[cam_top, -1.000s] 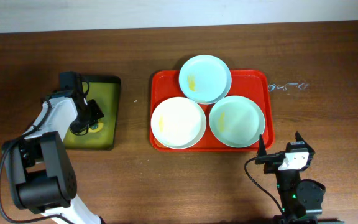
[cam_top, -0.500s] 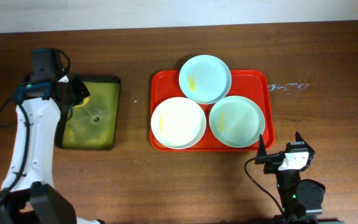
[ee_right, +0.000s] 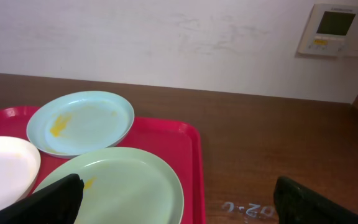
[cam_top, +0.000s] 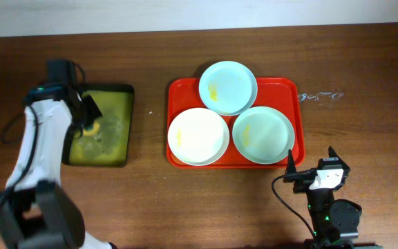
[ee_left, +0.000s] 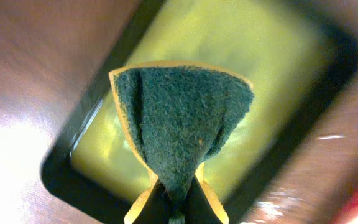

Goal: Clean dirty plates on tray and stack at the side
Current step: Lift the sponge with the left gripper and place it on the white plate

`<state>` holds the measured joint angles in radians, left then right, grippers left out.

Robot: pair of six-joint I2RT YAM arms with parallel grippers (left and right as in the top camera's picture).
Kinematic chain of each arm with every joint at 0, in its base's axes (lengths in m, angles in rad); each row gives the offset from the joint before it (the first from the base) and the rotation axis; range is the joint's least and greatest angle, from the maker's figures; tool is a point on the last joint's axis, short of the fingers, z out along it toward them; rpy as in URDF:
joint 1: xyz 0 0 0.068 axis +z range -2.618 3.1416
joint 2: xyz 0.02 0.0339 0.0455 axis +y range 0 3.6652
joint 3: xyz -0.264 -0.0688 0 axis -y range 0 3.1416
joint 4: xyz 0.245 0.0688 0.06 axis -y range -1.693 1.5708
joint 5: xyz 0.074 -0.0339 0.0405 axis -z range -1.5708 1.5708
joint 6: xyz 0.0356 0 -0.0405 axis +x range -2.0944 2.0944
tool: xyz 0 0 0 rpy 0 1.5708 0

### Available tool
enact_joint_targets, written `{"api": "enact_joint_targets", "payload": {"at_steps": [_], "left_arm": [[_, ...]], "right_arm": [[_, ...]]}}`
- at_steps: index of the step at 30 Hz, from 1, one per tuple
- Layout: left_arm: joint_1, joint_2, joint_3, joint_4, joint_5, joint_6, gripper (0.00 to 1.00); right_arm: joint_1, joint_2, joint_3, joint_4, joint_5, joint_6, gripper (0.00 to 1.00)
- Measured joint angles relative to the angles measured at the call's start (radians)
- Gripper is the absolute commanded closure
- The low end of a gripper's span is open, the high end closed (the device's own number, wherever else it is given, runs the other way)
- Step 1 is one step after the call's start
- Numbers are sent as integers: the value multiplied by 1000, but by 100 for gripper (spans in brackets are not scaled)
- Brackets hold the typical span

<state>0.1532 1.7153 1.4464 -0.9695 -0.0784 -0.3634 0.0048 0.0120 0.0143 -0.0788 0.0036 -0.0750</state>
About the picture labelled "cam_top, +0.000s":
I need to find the red plastic tray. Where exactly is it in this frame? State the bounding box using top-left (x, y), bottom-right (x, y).
top-left (166, 77), bottom-right (306, 169)

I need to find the white plate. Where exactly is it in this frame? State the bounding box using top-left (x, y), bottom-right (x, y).
top-left (167, 108), bottom-right (229, 167)

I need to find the light green plate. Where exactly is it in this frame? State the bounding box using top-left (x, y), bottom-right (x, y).
top-left (232, 107), bottom-right (296, 165)

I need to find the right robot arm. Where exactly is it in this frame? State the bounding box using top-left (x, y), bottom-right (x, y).
top-left (284, 147), bottom-right (362, 248)

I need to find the black tray with yellow liquid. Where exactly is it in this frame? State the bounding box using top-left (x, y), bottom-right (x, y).
top-left (61, 83), bottom-right (135, 167)

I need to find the light blue plate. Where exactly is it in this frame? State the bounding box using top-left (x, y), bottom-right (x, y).
top-left (198, 61), bottom-right (258, 116)

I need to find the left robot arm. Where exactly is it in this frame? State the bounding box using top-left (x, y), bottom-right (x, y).
top-left (0, 59), bottom-right (115, 249)

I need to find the green and yellow sponge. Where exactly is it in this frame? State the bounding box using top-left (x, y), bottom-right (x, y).
top-left (82, 121), bottom-right (100, 136)

